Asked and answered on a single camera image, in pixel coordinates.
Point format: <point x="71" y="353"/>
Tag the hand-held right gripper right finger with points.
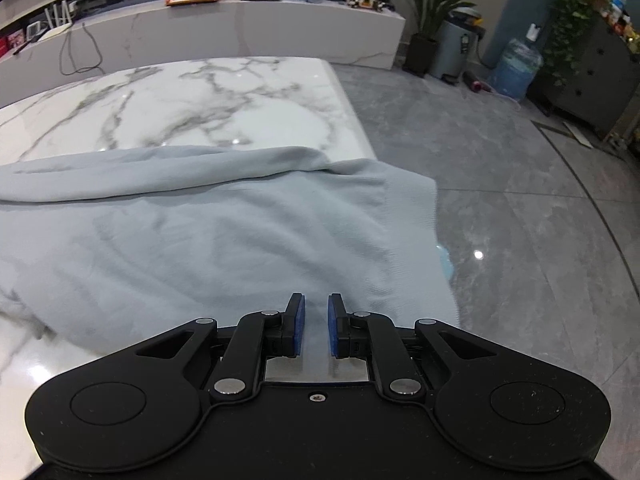
<point x="332" y="325"/>

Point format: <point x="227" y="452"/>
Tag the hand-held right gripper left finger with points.
<point x="298" y="325"/>

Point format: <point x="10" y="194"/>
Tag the grey knit sweater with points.
<point x="200" y="240"/>

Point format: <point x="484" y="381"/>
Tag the potted long-leaf plant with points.
<point x="422" y="52"/>

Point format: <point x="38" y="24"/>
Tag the grey trash can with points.
<point x="452" y="50"/>

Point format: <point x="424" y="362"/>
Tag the white flat board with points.
<point x="577" y="134"/>

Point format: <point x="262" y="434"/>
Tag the marble television console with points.
<point x="200" y="30"/>

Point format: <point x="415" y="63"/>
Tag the large water bottle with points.
<point x="515" y="67"/>

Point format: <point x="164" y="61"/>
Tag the grey drawer cabinet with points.
<point x="590" y="85"/>

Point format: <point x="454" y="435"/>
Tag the white router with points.
<point x="55" y="27"/>

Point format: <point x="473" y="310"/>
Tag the black remote control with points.
<point x="29" y="45"/>

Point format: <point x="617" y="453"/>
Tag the small white clock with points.
<point x="36" y="27"/>

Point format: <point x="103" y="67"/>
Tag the green vine plant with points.
<point x="575" y="5"/>

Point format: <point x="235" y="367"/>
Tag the row of small colourful bottles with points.
<point x="622" y="12"/>

